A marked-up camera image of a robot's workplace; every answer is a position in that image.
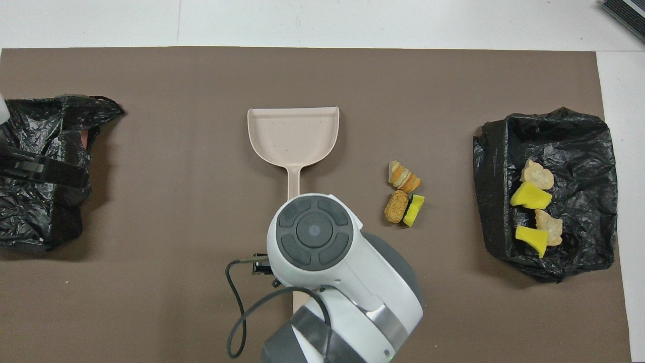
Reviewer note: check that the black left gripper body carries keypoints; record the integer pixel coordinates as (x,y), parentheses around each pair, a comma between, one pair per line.
(22,166)

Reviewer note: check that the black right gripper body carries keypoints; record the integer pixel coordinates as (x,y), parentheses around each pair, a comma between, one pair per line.
(263,264)

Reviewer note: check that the beige hand brush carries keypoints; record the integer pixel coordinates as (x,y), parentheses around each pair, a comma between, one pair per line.
(300,302)

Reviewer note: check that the beige plastic dustpan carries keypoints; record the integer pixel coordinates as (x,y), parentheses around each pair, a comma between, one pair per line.
(292,136)

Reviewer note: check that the brown cork-like piece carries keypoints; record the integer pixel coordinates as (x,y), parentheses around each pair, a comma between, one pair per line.
(396,206)

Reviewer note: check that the yellow sponge with green layer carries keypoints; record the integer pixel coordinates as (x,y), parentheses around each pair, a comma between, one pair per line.
(414,212)

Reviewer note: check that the cream and orange croissant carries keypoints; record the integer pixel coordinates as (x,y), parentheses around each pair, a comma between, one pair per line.
(403,176)

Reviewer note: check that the notched yellow sponge piece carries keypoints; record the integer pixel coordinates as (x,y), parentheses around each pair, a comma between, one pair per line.
(531,240)

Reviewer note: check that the rounded yellow sponge piece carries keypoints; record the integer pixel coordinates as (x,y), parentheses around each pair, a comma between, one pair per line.
(530,196)

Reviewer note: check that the golden striped croissant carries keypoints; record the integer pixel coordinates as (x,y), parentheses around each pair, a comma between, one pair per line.
(537,174)

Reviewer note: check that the pale bread piece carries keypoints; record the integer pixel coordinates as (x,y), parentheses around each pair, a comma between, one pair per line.
(550,227)

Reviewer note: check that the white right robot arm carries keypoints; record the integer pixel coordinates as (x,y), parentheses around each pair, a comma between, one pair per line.
(342,272)

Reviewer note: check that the pink plastic bin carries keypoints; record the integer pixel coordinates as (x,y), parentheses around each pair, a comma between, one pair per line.
(86,138)

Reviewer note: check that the crumpled black trash bag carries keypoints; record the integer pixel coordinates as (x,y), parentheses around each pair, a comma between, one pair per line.
(45,121)

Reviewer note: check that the right black trash bag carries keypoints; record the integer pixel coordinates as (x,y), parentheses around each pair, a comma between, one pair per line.
(579,166)

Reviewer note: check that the large brown table mat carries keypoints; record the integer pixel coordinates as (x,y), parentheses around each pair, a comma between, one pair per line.
(322,75)

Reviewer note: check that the dark ribbed grey object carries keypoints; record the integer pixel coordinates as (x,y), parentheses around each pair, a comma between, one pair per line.
(627,15)

